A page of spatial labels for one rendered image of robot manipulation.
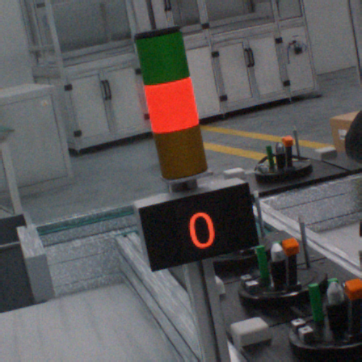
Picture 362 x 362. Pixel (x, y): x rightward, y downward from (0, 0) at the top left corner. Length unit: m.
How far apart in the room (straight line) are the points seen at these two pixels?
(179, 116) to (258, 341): 0.44
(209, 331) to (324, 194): 1.16
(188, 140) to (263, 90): 9.64
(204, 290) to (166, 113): 0.22
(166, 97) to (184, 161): 0.07
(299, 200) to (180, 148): 1.22
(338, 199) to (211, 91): 8.19
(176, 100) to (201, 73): 9.34
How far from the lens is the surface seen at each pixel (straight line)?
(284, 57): 10.76
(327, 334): 1.29
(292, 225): 1.96
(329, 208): 2.26
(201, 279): 1.12
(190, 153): 1.03
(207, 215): 1.05
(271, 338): 1.36
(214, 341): 1.14
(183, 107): 1.03
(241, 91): 10.55
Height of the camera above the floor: 1.45
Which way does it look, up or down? 11 degrees down
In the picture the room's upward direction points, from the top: 11 degrees counter-clockwise
